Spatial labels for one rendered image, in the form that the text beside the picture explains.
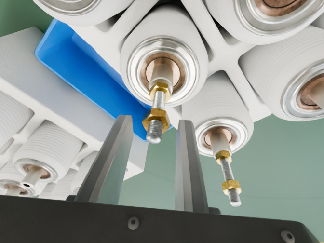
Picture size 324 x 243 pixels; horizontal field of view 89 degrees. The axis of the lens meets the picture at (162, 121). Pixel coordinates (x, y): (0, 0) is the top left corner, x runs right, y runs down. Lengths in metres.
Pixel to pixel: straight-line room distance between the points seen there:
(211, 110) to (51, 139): 0.30
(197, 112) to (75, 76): 0.28
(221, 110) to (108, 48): 0.17
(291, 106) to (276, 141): 0.47
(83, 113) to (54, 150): 0.09
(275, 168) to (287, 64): 0.65
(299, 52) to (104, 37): 0.22
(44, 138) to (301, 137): 0.73
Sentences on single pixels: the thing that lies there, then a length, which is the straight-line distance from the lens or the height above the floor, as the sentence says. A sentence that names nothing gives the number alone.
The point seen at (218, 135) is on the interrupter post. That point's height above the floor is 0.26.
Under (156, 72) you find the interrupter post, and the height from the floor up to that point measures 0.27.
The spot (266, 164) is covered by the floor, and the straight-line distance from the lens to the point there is 0.79.
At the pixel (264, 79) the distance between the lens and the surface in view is 0.23.
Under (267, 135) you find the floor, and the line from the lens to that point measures 0.66.
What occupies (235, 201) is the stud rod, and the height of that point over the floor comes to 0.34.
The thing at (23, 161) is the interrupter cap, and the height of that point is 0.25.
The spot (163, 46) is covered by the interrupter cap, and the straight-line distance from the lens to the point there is 0.17.
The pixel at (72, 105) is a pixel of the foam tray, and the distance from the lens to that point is 0.40.
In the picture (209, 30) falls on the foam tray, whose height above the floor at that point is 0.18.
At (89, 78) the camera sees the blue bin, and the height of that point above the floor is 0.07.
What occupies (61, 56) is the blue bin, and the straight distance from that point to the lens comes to 0.43.
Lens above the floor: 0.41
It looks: 50 degrees down
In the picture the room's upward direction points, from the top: 174 degrees counter-clockwise
